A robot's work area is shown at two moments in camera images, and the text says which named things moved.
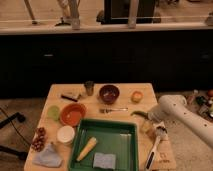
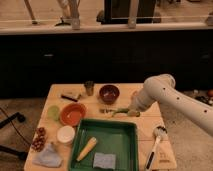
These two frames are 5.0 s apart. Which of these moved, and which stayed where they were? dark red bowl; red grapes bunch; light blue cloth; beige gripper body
Moved: beige gripper body
Stayed: red grapes bunch; light blue cloth; dark red bowl
